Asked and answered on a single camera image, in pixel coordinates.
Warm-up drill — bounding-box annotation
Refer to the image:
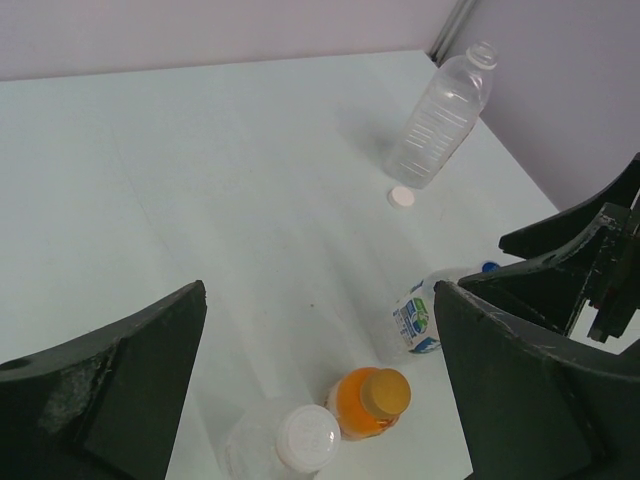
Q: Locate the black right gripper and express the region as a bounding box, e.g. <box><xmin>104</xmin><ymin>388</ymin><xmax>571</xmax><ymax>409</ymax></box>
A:
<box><xmin>458</xmin><ymin>153</ymin><xmax>639</xmax><ymax>345</ymax></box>

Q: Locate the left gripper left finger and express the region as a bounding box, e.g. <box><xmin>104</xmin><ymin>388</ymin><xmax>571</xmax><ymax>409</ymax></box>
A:
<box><xmin>1</xmin><ymin>280</ymin><xmax>207</xmax><ymax>479</ymax></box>

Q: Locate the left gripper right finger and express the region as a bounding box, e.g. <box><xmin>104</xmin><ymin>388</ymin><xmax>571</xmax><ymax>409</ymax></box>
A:
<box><xmin>435</xmin><ymin>281</ymin><xmax>639</xmax><ymax>479</ymax></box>

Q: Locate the clear bottle blue cap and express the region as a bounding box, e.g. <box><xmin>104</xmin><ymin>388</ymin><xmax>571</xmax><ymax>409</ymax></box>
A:
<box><xmin>370</xmin><ymin>260</ymin><xmax>500</xmax><ymax>365</ymax></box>

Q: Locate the large clear bottle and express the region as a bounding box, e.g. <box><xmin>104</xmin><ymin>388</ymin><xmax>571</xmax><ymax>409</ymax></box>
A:
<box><xmin>384</xmin><ymin>41</ymin><xmax>498</xmax><ymax>190</ymax></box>

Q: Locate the orange juice bottle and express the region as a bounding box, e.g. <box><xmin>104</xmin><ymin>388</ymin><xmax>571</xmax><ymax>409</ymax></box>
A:
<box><xmin>324</xmin><ymin>367</ymin><xmax>412</xmax><ymax>441</ymax></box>

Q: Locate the small clear bottle white cap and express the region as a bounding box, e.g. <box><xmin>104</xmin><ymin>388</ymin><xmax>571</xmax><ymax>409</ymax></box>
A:
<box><xmin>221</xmin><ymin>399</ymin><xmax>341</xmax><ymax>479</ymax></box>

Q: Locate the right aluminium frame post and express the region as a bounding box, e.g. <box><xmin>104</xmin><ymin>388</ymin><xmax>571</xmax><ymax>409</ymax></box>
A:
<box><xmin>428</xmin><ymin>0</ymin><xmax>478</xmax><ymax>66</ymax></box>

